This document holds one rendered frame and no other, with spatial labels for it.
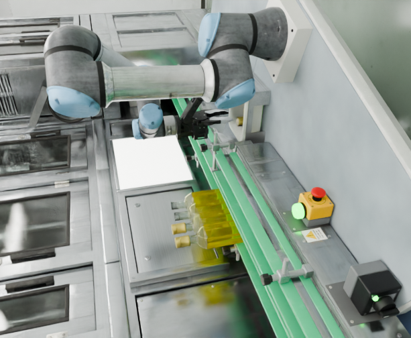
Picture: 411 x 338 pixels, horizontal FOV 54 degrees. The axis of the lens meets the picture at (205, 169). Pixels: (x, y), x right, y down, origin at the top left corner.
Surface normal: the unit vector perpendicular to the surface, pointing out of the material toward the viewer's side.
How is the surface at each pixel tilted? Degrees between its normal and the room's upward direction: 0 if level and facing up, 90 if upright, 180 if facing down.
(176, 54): 90
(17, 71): 90
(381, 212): 0
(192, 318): 91
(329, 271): 90
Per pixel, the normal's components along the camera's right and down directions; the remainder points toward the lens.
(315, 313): 0.03, -0.81
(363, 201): -0.97, 0.13
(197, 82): 0.32, 0.27
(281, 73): 0.23, 0.81
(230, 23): 0.27, -0.22
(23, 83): 0.25, 0.57
